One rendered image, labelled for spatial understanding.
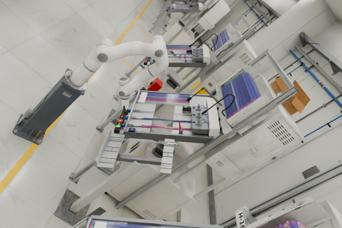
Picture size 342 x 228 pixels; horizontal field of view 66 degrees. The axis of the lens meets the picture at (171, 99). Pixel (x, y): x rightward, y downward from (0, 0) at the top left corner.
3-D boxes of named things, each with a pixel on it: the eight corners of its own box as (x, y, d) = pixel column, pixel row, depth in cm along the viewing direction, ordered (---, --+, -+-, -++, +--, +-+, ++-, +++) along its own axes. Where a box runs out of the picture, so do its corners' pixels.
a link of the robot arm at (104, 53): (98, 55, 199) (95, 66, 186) (95, 40, 191) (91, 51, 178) (165, 49, 200) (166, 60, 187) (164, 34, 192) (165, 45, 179)
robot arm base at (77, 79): (62, 81, 193) (76, 65, 186) (67, 67, 208) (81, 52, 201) (84, 94, 203) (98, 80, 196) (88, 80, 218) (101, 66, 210)
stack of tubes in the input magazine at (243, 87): (227, 118, 199) (257, 97, 188) (221, 87, 243) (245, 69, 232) (237, 128, 203) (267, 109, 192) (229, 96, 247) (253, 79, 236)
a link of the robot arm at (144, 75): (153, 82, 197) (121, 100, 205) (155, 73, 210) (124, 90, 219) (146, 73, 193) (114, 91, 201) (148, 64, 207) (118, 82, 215)
